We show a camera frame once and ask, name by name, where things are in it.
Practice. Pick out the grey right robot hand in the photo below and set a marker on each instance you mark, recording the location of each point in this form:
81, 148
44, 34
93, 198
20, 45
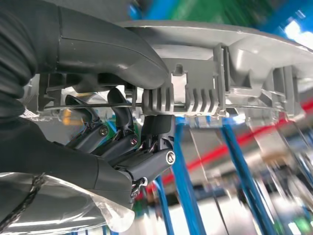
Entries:
61, 162

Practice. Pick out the long blue metal shelf rack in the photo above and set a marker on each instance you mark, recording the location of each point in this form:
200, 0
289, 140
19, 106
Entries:
185, 181

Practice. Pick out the clear plastic hand cover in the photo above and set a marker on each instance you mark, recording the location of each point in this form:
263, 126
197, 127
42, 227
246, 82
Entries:
73, 211

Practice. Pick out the red barrier belt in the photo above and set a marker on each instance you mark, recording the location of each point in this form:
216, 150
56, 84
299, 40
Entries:
215, 152

